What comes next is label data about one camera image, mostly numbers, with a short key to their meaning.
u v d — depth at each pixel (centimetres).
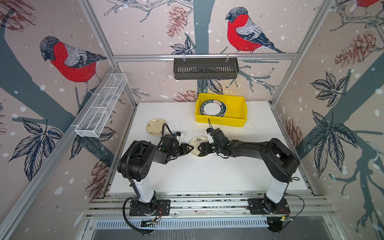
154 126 106
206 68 104
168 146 78
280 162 48
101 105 79
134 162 49
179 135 90
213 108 111
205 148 82
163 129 80
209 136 77
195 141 98
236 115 113
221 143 73
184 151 84
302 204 76
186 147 87
